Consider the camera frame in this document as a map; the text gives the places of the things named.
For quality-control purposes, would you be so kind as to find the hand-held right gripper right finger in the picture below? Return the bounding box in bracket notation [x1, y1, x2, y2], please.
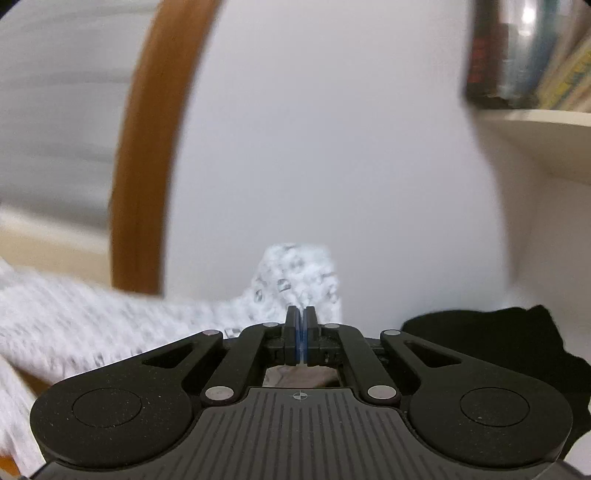
[302, 306, 462, 408]

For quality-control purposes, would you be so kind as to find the row of books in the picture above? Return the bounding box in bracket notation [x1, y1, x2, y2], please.
[463, 0, 591, 112]

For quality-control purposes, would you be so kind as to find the large black folded garment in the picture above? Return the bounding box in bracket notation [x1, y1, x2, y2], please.
[401, 304, 591, 462]

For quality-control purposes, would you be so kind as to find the white shelf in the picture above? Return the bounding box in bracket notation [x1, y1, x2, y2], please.
[475, 108, 591, 186]

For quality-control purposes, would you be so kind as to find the grey window blind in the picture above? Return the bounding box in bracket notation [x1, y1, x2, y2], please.
[0, 0, 160, 232]

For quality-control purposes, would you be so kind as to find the beige window sill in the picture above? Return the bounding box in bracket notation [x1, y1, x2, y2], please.
[0, 205, 114, 289]

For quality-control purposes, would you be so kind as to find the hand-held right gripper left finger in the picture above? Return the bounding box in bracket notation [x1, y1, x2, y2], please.
[141, 306, 302, 408]

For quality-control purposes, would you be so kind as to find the white patterned garment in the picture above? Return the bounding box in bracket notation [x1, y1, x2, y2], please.
[0, 244, 346, 477]

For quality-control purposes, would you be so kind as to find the wooden window frame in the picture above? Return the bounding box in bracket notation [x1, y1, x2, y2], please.
[108, 0, 225, 296]

